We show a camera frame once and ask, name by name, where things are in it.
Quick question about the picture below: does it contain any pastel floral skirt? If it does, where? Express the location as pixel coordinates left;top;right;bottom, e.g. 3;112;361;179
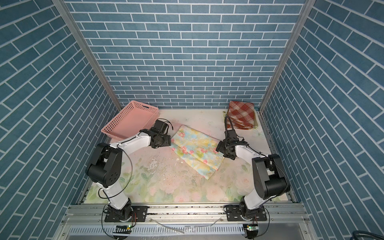
170;125;224;180

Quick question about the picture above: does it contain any lemon print skirt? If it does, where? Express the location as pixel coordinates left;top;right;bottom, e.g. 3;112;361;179
224;111;258;130

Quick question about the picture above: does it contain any red patterned skirt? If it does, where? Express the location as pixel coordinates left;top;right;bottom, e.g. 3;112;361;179
227;101;257;130

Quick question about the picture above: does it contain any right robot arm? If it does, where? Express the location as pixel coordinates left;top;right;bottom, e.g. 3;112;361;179
216;130;291;220

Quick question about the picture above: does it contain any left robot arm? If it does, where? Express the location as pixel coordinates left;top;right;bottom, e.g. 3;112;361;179
86;119;173;222

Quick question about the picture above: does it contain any pink perforated plastic basket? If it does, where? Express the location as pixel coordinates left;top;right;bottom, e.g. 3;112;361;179
101;101;159;141

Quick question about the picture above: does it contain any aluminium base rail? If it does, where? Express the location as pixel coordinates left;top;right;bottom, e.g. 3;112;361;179
54;202;316;240

